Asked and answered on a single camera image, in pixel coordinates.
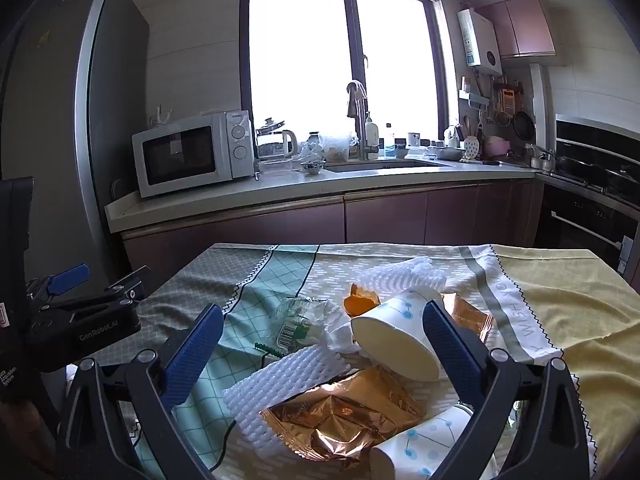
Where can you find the metal pot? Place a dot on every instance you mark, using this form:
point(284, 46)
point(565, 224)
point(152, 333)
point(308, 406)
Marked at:
point(541, 157)

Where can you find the kitchen window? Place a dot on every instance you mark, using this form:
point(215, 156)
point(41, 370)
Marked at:
point(300, 60)

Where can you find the grey rag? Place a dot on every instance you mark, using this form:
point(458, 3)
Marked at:
point(357, 91)

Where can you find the patterned tablecloth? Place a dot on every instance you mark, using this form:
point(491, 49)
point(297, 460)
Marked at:
point(550, 310)

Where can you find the small white dotted paper cup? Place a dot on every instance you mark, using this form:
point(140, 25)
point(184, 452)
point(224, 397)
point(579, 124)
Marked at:
point(425, 445)

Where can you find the kitchen sink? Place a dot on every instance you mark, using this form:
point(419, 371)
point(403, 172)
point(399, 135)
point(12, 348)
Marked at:
point(385, 165)

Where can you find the white electric kettle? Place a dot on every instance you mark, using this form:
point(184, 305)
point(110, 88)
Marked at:
point(289, 144)

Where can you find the black gas stove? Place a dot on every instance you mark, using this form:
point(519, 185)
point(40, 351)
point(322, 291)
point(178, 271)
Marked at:
point(595, 172)

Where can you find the black range hood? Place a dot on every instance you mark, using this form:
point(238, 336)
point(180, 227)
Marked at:
point(595, 135)

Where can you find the metal strainer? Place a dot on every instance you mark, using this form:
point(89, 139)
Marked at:
point(503, 119)

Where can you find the white microwave oven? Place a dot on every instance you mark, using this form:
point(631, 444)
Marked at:
point(175, 155)

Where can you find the black frying pan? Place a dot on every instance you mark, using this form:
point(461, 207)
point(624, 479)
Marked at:
point(523, 125)

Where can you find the clear food container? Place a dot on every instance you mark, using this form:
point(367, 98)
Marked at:
point(275, 166)

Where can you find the blue and white bowl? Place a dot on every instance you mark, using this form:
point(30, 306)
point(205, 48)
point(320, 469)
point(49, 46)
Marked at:
point(313, 166)

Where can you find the metal kitchen faucet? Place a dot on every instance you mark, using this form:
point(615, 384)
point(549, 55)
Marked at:
point(359, 125)

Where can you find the white mug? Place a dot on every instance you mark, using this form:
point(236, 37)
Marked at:
point(413, 140)

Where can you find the small glass jar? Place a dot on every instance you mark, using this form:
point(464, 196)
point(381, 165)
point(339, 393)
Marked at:
point(314, 139)

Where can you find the clear plastic bag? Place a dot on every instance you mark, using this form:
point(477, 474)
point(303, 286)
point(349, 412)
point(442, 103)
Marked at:
point(336, 149)

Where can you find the large white dotted paper cup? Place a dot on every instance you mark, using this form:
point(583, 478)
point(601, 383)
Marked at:
point(390, 340)

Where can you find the glass teapot with lid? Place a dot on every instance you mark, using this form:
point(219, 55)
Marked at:
point(270, 142)

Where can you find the orange peel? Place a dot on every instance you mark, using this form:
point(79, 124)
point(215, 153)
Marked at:
point(357, 305)

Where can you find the built-in black oven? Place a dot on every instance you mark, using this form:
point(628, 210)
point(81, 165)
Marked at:
point(580, 220)

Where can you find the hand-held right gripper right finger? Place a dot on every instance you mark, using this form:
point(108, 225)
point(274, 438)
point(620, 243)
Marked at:
point(450, 347)

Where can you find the crumpled white tissue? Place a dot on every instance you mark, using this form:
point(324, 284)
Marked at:
point(337, 332)

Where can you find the white perforated ladle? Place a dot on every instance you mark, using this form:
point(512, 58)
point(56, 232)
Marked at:
point(470, 148)

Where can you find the pink bowl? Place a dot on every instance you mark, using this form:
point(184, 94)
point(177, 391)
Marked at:
point(496, 146)

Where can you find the grey wall shelf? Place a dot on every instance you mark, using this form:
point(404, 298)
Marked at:
point(472, 97)

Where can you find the large gold foil snack bag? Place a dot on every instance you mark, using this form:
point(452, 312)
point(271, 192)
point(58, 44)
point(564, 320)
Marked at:
point(350, 410)

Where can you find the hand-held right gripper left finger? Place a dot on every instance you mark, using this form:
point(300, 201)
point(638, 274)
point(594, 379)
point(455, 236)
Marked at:
point(196, 352)

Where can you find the brown kitchen counter cabinet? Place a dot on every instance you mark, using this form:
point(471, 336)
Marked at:
point(385, 220)

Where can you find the white foam fruit net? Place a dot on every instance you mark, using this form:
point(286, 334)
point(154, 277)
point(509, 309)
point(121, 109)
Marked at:
point(280, 380)
point(385, 277)

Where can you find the pink wall cabinet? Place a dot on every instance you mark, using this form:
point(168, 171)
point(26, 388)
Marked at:
point(520, 27)

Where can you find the white soap pump bottle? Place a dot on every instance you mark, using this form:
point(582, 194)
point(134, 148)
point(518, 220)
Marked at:
point(371, 132)

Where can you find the small gold foil wrapper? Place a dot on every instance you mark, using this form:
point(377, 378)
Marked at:
point(470, 317)

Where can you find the crushed clear plastic bottle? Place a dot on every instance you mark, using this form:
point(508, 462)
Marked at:
point(295, 327)

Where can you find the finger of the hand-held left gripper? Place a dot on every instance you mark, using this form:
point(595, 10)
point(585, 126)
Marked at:
point(120, 290)
point(70, 277)

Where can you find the grey refrigerator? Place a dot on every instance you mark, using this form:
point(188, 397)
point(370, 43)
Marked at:
point(50, 85)

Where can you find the white water heater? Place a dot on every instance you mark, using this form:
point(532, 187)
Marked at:
point(480, 42)

